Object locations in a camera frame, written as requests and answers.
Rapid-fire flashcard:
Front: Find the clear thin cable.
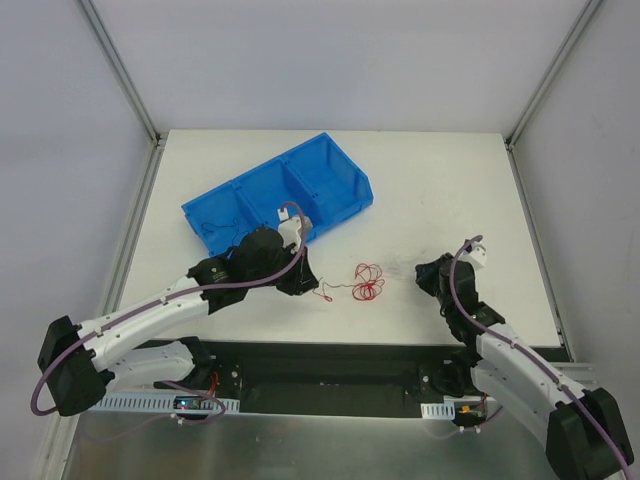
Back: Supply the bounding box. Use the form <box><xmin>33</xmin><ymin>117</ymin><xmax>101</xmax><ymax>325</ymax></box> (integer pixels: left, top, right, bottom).
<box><xmin>382</xmin><ymin>252</ymin><xmax>421</xmax><ymax>276</ymax></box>

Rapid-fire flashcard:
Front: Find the red thin cable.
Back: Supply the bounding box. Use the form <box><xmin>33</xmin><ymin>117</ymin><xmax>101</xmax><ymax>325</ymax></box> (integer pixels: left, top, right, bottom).
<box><xmin>312</xmin><ymin>262</ymin><xmax>386</xmax><ymax>304</ymax></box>

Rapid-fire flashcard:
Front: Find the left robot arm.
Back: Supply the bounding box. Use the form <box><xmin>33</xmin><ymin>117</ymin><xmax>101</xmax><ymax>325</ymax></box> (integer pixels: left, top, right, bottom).
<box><xmin>30</xmin><ymin>219</ymin><xmax>318</xmax><ymax>417</ymax></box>

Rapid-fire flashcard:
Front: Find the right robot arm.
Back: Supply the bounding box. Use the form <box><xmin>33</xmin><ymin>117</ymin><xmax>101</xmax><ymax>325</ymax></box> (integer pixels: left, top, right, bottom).
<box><xmin>415</xmin><ymin>252</ymin><xmax>635</xmax><ymax>479</ymax></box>

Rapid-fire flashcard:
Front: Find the blue plastic divided bin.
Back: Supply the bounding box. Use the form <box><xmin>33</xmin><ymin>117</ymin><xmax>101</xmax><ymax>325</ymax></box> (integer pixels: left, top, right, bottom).
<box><xmin>182</xmin><ymin>133</ymin><xmax>374</xmax><ymax>256</ymax></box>

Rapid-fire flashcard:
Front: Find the silver metal sheet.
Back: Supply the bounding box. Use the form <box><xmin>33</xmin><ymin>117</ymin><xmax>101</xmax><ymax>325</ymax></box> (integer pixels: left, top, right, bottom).
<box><xmin>62</xmin><ymin>412</ymin><xmax>555</xmax><ymax>479</ymax></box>

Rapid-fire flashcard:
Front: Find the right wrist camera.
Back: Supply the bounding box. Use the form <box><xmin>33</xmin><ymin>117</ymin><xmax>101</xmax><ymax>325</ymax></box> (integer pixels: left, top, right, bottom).
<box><xmin>459</xmin><ymin>240</ymin><xmax>488</xmax><ymax>270</ymax></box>

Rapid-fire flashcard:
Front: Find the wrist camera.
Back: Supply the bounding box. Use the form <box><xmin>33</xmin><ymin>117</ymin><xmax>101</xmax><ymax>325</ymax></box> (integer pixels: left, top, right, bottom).
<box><xmin>459</xmin><ymin>240</ymin><xmax>488</xmax><ymax>270</ymax></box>
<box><xmin>277</xmin><ymin>208</ymin><xmax>313</xmax><ymax>254</ymax></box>

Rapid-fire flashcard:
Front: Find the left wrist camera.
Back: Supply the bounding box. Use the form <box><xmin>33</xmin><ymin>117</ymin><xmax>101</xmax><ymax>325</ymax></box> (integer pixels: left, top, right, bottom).
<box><xmin>277</xmin><ymin>208</ymin><xmax>313</xmax><ymax>254</ymax></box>

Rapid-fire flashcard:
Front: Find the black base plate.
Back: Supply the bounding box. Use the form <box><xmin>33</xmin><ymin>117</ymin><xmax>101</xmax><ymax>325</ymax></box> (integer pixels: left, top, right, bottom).
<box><xmin>181</xmin><ymin>341</ymin><xmax>468</xmax><ymax>419</ymax></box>

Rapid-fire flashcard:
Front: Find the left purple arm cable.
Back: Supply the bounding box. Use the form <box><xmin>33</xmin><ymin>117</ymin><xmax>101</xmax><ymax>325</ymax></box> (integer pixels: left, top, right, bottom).
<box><xmin>30</xmin><ymin>201</ymin><xmax>309</xmax><ymax>416</ymax></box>

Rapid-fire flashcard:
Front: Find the right white cable duct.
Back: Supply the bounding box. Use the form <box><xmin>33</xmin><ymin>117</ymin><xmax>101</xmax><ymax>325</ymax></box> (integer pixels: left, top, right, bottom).
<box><xmin>420</xmin><ymin>402</ymin><xmax>456</xmax><ymax>421</ymax></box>

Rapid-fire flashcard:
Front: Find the white cable duct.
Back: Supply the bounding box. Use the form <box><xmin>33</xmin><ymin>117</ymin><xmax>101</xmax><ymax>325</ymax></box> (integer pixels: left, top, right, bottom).
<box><xmin>90</xmin><ymin>393</ymin><xmax>240</xmax><ymax>415</ymax></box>
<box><xmin>420</xmin><ymin>402</ymin><xmax>456</xmax><ymax>421</ymax></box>

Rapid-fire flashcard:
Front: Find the left white cable duct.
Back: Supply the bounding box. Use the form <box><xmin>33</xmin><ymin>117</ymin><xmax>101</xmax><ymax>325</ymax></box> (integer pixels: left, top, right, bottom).
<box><xmin>90</xmin><ymin>393</ymin><xmax>240</xmax><ymax>415</ymax></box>

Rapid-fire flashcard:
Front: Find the left aluminium frame post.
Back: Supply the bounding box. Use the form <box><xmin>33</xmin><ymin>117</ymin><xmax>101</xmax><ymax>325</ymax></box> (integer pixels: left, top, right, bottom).
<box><xmin>74</xmin><ymin>0</ymin><xmax>169</xmax><ymax>149</ymax></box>

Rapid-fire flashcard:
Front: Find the aluminium frame post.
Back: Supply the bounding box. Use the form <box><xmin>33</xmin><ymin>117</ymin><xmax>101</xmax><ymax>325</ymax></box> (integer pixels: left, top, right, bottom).
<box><xmin>503</xmin><ymin>0</ymin><xmax>606</xmax><ymax>151</ymax></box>
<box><xmin>74</xmin><ymin>0</ymin><xmax>169</xmax><ymax>149</ymax></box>

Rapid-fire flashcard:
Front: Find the right aluminium frame post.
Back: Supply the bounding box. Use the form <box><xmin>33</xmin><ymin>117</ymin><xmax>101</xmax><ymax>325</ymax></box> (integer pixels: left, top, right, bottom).
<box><xmin>503</xmin><ymin>0</ymin><xmax>606</xmax><ymax>151</ymax></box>

